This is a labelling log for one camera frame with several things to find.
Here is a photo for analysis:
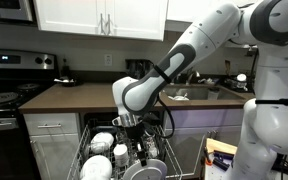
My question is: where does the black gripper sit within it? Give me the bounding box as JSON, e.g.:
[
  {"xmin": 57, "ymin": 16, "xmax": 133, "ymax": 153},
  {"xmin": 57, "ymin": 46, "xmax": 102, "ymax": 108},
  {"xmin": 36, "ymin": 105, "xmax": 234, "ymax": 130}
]
[{"xmin": 127, "ymin": 124, "xmax": 153, "ymax": 168}]

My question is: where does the black counter dish tray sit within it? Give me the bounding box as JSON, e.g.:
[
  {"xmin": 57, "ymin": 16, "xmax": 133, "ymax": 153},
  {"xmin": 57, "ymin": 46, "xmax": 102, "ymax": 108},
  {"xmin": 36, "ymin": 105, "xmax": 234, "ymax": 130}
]
[{"xmin": 223, "ymin": 69, "xmax": 257, "ymax": 94}]

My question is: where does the clear drinking glass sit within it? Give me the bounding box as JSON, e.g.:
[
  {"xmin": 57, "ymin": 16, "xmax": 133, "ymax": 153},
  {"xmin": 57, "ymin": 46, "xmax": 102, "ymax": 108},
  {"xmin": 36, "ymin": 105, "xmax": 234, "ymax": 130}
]
[
  {"xmin": 146, "ymin": 136, "xmax": 160, "ymax": 160},
  {"xmin": 115, "ymin": 130, "xmax": 129, "ymax": 145}
]

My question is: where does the white printed mug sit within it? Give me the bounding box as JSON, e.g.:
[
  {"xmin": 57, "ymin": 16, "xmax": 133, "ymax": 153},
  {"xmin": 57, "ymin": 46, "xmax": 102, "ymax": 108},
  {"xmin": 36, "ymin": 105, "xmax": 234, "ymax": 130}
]
[{"xmin": 113, "ymin": 143, "xmax": 130, "ymax": 168}]

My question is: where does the white bowl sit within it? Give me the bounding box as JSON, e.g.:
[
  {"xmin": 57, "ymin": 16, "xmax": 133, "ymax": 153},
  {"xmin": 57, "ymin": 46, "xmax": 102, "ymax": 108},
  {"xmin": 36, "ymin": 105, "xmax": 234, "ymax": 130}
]
[
  {"xmin": 82, "ymin": 155, "xmax": 114, "ymax": 178},
  {"xmin": 89, "ymin": 132, "xmax": 115, "ymax": 155},
  {"xmin": 79, "ymin": 166, "xmax": 102, "ymax": 180}
]

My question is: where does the blue-rimmed container lid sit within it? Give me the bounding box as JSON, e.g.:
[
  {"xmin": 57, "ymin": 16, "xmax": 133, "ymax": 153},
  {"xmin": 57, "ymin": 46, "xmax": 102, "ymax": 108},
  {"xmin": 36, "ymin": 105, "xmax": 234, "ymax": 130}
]
[{"xmin": 92, "ymin": 125, "xmax": 118, "ymax": 135}]

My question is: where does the orange tool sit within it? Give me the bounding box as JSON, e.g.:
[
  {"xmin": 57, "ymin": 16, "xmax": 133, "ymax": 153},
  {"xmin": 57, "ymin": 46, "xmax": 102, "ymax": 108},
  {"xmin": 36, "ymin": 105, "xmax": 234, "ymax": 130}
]
[{"xmin": 203, "ymin": 146, "xmax": 214, "ymax": 167}]

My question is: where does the white dish cloth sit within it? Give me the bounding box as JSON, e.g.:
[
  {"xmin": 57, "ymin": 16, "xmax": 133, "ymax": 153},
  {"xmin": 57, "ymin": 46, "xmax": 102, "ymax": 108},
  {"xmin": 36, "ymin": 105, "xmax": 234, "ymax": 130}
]
[{"xmin": 167, "ymin": 93, "xmax": 190, "ymax": 102}]

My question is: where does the black tool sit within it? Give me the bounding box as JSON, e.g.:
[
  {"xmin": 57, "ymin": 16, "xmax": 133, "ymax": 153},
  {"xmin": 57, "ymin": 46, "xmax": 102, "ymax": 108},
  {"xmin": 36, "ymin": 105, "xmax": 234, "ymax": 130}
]
[{"xmin": 212, "ymin": 157, "xmax": 232, "ymax": 172}]

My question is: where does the wooden board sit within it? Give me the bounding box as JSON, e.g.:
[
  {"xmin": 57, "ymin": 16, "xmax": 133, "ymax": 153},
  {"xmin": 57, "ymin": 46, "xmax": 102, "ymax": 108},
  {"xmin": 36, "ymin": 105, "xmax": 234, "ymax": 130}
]
[{"xmin": 205, "ymin": 137, "xmax": 239, "ymax": 156}]

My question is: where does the dark blue tool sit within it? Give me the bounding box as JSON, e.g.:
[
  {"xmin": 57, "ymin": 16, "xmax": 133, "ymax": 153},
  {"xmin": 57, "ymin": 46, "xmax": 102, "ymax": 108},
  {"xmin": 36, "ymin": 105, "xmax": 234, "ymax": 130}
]
[{"xmin": 213, "ymin": 150, "xmax": 235, "ymax": 162}]

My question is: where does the white under-sink cabinet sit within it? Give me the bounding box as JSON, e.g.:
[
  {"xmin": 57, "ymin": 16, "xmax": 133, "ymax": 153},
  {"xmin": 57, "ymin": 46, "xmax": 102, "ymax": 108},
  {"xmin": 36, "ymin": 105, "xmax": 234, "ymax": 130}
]
[{"xmin": 163, "ymin": 108, "xmax": 252, "ymax": 178}]

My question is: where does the white drawer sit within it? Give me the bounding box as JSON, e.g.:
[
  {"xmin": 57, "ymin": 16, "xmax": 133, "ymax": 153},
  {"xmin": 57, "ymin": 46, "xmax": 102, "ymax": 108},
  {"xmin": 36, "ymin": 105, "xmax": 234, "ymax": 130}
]
[{"xmin": 23, "ymin": 112, "xmax": 82, "ymax": 137}]

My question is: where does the white lower cabinet door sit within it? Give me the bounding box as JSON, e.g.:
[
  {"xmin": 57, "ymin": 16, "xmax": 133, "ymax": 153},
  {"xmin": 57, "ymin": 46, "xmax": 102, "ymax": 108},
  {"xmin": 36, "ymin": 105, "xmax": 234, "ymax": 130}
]
[{"xmin": 28, "ymin": 133, "xmax": 82, "ymax": 180}]

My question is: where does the kitchen sink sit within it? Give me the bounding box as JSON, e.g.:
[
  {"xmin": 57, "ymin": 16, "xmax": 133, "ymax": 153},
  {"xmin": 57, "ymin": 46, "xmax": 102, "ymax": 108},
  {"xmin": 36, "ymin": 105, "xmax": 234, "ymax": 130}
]
[{"xmin": 160, "ymin": 83, "xmax": 252, "ymax": 102}]

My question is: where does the black coffee maker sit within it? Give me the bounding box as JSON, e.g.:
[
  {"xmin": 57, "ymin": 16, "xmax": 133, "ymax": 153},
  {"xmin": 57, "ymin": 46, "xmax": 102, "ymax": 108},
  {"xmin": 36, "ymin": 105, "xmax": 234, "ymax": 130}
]
[{"xmin": 124, "ymin": 58, "xmax": 156, "ymax": 81}]

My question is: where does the steel sink faucet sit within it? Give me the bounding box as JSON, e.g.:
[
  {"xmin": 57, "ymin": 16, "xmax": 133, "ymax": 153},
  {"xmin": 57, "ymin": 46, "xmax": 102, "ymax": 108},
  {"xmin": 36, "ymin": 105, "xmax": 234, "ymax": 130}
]
[{"xmin": 184, "ymin": 68, "xmax": 202, "ymax": 86}]

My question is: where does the white cup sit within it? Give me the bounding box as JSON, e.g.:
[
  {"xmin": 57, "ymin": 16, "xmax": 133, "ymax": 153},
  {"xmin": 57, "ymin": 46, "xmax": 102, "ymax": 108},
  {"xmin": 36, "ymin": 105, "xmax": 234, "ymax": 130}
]
[{"xmin": 207, "ymin": 87, "xmax": 220, "ymax": 101}]

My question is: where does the small dish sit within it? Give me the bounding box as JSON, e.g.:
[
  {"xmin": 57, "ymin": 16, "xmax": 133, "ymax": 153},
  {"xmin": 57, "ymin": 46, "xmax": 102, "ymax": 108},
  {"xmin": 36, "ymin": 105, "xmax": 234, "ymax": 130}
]
[{"xmin": 53, "ymin": 76, "xmax": 78, "ymax": 88}]

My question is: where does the dark bottle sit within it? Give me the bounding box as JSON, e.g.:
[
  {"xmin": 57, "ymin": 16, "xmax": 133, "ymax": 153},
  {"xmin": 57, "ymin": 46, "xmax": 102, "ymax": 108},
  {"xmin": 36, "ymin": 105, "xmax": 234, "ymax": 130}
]
[{"xmin": 61, "ymin": 58, "xmax": 73, "ymax": 80}]

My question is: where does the white-lidded jar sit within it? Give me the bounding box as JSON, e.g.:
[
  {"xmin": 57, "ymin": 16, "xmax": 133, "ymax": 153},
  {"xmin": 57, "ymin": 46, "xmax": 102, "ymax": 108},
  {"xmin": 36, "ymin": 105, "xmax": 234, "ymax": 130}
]
[{"xmin": 235, "ymin": 73, "xmax": 249, "ymax": 90}]

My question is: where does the black electric stove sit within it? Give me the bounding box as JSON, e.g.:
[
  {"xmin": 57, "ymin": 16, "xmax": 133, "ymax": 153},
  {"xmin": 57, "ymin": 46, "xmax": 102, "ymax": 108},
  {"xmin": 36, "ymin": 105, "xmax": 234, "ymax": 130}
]
[{"xmin": 0, "ymin": 49, "xmax": 60, "ymax": 180}]

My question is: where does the wide white upper cabinet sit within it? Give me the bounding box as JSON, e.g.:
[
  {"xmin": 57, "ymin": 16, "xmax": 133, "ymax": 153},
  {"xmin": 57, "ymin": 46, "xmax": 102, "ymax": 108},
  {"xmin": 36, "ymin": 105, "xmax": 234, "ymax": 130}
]
[{"xmin": 33, "ymin": 0, "xmax": 169, "ymax": 42}]

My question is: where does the steel microwave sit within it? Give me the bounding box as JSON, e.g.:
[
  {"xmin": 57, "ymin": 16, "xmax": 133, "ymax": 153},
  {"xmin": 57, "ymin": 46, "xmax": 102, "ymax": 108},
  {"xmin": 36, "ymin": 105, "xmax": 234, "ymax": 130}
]
[{"xmin": 0, "ymin": 0, "xmax": 36, "ymax": 24}]

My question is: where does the wire dishwasher rack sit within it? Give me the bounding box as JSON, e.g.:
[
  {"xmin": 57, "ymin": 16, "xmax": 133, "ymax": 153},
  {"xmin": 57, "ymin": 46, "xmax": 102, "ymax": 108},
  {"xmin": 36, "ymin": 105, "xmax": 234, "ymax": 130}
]
[{"xmin": 66, "ymin": 119, "xmax": 184, "ymax": 180}]

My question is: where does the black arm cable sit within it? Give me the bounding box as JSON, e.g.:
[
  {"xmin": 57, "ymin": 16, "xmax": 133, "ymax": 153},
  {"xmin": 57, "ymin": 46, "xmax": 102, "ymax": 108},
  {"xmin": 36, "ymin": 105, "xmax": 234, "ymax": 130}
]
[{"xmin": 143, "ymin": 94, "xmax": 176, "ymax": 140}]

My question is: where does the robot mount table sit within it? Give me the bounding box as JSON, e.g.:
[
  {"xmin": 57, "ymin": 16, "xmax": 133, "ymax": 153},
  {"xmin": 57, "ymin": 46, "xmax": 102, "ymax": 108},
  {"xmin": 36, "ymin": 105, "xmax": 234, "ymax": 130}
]
[{"xmin": 202, "ymin": 156, "xmax": 238, "ymax": 180}]

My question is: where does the silver drawer handle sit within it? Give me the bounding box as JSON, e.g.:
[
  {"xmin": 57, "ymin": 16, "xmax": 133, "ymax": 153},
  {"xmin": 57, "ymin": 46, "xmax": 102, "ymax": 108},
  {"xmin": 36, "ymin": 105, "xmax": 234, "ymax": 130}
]
[{"xmin": 37, "ymin": 123, "xmax": 63, "ymax": 130}]

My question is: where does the white wall outlet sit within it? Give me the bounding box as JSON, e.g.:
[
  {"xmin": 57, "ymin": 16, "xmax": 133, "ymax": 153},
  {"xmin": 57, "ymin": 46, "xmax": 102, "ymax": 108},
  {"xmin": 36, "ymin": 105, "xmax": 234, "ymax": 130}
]
[{"xmin": 103, "ymin": 53, "xmax": 113, "ymax": 67}]

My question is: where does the silver lower cabinet handle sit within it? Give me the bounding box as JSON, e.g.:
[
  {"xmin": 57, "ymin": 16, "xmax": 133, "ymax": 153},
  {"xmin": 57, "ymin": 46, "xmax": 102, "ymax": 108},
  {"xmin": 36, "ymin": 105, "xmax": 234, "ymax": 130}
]
[{"xmin": 30, "ymin": 139, "xmax": 40, "ymax": 158}]

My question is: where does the silver cabinet handle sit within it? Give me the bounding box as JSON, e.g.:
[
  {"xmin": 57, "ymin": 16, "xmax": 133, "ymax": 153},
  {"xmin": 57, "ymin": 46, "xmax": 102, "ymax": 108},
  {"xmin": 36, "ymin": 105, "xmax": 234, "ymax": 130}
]
[
  {"xmin": 99, "ymin": 13, "xmax": 105, "ymax": 36},
  {"xmin": 106, "ymin": 13, "xmax": 112, "ymax": 36},
  {"xmin": 30, "ymin": 139, "xmax": 40, "ymax": 158}
]

